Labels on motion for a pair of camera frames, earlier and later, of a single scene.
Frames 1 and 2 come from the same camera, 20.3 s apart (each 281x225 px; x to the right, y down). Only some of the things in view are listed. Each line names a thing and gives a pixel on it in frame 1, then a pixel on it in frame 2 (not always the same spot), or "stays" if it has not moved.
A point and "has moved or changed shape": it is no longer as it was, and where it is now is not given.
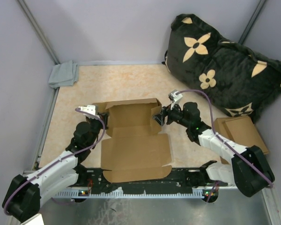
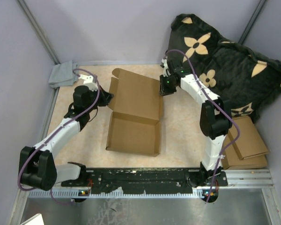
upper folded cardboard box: [241, 131] stays
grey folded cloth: [65, 74] stays
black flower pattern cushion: [241, 82] stays
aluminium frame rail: [136, 193] stays
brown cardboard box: [134, 150] has moved or changed shape
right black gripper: [160, 118] to [163, 90]
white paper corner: [37, 220] stays
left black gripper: [104, 117] to [105, 96]
